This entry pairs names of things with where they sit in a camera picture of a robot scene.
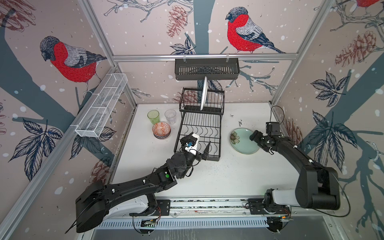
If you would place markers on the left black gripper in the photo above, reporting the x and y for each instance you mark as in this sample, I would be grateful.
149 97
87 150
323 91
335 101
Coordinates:
198 156

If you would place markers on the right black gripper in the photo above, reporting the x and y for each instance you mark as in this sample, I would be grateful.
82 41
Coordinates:
256 135

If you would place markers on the pale green plate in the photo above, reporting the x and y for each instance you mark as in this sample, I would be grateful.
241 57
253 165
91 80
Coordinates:
240 141

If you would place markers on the clear drinking glass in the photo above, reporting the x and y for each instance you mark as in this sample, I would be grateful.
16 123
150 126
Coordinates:
171 116

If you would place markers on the white plate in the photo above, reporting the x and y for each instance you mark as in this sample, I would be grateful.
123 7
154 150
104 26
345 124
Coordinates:
204 93

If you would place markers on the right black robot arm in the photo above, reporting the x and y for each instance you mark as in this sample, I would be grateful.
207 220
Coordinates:
317 187

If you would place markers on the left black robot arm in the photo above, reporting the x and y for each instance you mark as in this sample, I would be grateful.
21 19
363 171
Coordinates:
97 199

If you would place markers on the black two-tier dish rack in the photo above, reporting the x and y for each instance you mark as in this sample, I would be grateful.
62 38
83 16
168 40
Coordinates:
205 122

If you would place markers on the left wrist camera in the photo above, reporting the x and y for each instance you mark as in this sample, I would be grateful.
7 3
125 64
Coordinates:
192 143

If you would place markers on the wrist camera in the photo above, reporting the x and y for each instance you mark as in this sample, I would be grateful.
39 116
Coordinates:
273 129
192 143

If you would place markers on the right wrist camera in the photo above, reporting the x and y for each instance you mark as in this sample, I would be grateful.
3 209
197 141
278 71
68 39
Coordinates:
273 129

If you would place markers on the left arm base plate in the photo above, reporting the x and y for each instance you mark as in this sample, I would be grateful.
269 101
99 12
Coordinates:
159 208

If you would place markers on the aluminium mounting rail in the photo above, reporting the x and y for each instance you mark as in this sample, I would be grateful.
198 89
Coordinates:
199 208

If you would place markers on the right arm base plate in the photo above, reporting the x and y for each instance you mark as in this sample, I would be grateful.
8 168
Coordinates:
258 206

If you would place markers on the black hanging wall basket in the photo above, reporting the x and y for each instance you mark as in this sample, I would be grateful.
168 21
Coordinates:
212 69

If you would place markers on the horizontal aluminium frame bar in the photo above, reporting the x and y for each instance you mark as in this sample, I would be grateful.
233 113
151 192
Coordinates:
241 57

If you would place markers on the white wire wall basket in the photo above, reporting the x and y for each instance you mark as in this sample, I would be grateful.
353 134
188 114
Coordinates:
99 112

